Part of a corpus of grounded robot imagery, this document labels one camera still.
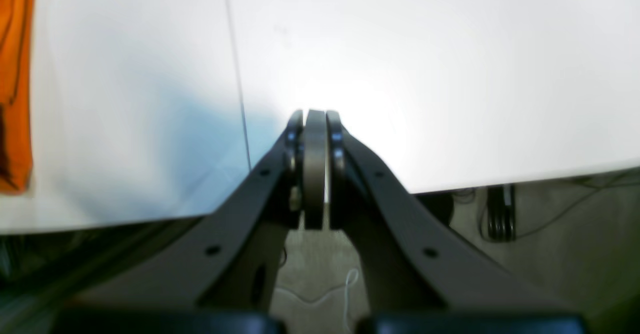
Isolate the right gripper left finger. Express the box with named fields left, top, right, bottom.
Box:
left=51, top=110, right=327, bottom=334

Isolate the orange t-shirt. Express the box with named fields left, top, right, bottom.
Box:
left=0, top=0, right=35, bottom=196

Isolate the white floor cable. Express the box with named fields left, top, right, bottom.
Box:
left=272, top=268, right=361, bottom=334

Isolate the black coiled cable bundle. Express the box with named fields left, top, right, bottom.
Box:
left=486, top=184, right=517, bottom=242

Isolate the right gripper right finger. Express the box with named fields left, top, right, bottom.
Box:
left=326, top=111, right=588, bottom=334

